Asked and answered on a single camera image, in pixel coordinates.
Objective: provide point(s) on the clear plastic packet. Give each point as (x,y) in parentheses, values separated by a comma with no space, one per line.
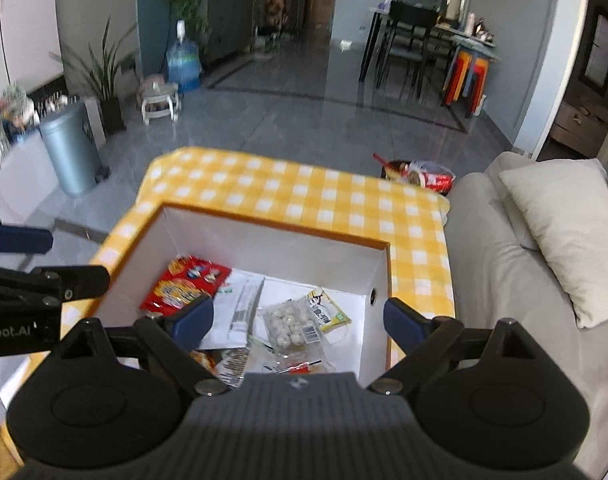
(294,360)

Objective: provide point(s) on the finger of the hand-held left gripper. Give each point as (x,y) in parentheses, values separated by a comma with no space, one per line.
(79,282)
(19,240)

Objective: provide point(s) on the dining table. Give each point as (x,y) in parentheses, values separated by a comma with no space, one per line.
(476,40)

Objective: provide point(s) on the waste basket with wrappers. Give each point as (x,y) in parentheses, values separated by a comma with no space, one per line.
(424,176)

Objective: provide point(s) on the white pink low stool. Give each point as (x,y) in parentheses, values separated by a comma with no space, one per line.
(159,100)

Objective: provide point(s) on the white silver snack bag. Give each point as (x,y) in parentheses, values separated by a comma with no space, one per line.
(234,366)

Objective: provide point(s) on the red orange snack stick bag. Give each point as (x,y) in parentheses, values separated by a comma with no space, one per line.
(204,360)

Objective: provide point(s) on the small yellow snack packet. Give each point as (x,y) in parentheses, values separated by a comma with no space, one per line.
(331,310)

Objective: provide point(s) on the grey cabinet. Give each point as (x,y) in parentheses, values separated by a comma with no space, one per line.
(229,15)

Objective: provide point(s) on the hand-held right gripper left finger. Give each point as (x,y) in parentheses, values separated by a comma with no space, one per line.
(196,317)

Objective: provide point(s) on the wooden furniture in doorway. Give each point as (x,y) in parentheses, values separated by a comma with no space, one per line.
(581,130)

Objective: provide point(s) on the white packet with green print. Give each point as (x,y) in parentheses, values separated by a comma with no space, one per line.
(234,305)

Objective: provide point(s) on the framed wall mirror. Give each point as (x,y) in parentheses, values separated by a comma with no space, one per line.
(601,50)

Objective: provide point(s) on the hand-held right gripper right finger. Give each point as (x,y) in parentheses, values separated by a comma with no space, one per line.
(401,322)

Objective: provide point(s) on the dark dining chair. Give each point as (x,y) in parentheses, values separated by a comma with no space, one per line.
(409,15)

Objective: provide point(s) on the grey pedal trash can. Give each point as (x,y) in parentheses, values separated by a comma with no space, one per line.
(74,150)

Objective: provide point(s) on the blue water jug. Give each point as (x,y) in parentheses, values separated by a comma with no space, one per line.
(184,67)

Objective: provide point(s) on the clear packet of white balls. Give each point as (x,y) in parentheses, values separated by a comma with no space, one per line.
(286,325)

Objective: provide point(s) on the small white floor object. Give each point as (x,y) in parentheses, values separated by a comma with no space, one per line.
(345,45)

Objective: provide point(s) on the beige pillow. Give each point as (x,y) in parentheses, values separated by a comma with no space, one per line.
(564,230)

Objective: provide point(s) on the beige sofa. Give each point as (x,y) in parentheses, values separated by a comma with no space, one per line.
(499,310)

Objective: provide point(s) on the potted plant with long leaves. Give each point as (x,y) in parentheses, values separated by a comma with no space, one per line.
(104,90)

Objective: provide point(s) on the stack of coloured stools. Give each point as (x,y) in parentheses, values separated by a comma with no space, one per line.
(466,82)

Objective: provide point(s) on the yellow checked tablecloth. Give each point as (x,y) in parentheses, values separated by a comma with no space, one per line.
(284,180)

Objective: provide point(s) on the orange cardboard box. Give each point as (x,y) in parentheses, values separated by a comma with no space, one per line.
(284,255)

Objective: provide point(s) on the red snack bag colourful print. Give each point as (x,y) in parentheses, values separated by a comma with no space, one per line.
(179,285)

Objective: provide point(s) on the clutter on white cabinet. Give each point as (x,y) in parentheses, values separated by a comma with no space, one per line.
(9,115)

